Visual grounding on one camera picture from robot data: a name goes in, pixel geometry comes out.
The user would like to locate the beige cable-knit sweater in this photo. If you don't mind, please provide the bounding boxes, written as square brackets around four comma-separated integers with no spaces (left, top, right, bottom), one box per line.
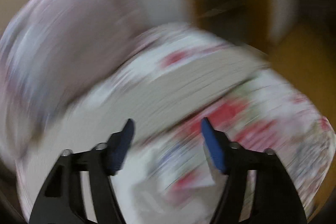
[17,48,267,218]

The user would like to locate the white red floral bedspread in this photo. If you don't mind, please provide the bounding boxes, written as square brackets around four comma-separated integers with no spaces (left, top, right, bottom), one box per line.
[52,24,335,223]

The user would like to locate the pink floral pillow, left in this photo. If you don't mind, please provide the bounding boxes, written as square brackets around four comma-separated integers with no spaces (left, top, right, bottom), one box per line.
[1,0,142,165]

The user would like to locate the brown wooden door frame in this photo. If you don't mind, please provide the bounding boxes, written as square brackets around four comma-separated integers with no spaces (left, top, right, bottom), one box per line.
[183,0,336,88]

